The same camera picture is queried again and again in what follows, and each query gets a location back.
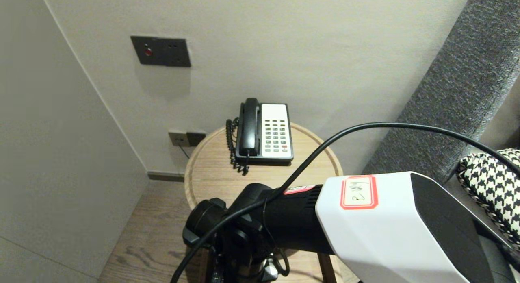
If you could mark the dark wall outlet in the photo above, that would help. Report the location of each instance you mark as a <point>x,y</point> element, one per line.
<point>196,138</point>

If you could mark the black white houndstooth pillow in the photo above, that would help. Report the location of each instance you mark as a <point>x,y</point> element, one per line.
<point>495,185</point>

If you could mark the grey fabric headboard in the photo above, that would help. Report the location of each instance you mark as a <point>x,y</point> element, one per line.
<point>467,71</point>

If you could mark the beige wall outlet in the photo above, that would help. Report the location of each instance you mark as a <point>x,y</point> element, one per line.
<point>177,138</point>

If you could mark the black and white telephone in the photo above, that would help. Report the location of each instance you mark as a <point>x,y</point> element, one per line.
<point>274,128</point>

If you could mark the dark wall switch panel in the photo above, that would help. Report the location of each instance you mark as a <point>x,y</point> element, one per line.
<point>162,52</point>

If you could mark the round wooden nightstand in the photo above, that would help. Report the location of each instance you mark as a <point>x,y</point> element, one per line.
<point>304,266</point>

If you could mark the round wooden side table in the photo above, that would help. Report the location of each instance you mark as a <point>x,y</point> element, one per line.
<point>211,181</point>

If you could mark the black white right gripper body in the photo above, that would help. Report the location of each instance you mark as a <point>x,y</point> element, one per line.
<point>243,271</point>

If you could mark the black telephone handset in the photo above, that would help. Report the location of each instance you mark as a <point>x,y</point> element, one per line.
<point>248,128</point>

